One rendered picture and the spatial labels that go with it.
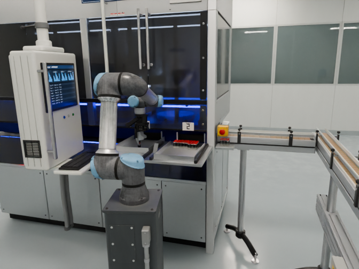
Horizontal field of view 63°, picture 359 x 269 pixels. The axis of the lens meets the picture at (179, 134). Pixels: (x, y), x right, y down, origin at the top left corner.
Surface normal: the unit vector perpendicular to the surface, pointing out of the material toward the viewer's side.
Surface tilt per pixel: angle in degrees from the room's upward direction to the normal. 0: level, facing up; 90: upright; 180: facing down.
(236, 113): 90
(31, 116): 90
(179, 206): 90
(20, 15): 90
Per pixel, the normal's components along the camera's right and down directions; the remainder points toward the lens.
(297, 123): -0.27, 0.22
